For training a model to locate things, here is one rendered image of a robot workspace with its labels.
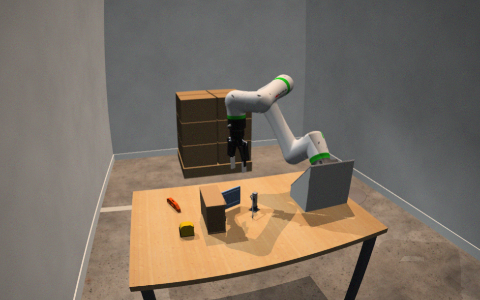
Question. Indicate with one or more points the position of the yellow tape measure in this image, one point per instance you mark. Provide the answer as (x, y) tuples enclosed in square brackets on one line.
[(186, 229)]

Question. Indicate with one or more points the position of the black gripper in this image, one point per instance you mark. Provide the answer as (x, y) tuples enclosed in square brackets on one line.
[(235, 141)]

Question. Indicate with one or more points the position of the orange torpedo level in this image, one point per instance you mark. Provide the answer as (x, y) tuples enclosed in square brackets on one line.
[(173, 204)]

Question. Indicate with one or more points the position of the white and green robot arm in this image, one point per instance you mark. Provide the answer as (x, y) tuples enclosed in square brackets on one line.
[(264, 100)]

